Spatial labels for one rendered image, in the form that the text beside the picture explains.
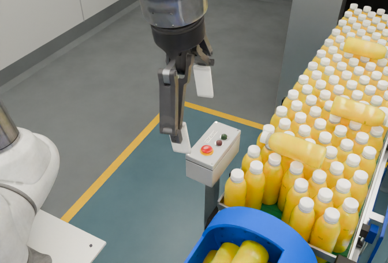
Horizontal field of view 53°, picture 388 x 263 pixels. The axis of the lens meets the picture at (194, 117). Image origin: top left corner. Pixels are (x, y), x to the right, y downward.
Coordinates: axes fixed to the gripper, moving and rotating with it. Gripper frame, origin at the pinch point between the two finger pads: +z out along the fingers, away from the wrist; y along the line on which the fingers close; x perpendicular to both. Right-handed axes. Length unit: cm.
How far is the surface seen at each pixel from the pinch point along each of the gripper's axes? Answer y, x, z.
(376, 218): -32, 43, 71
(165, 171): -97, -72, 165
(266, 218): -1.8, 12.6, 32.1
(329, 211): -18, 27, 50
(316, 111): -62, 20, 56
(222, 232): -3.1, 0.9, 45.8
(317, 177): -29, 23, 51
